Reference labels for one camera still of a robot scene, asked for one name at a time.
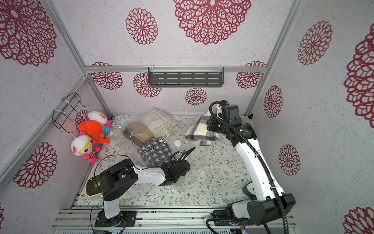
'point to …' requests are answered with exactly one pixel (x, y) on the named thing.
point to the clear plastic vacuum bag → (200, 160)
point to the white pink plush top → (98, 116)
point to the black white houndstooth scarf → (156, 152)
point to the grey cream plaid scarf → (199, 133)
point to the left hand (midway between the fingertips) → (182, 161)
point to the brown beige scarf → (137, 132)
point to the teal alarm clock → (253, 197)
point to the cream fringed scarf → (161, 125)
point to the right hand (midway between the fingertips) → (207, 120)
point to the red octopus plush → (93, 129)
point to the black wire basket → (59, 117)
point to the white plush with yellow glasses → (84, 146)
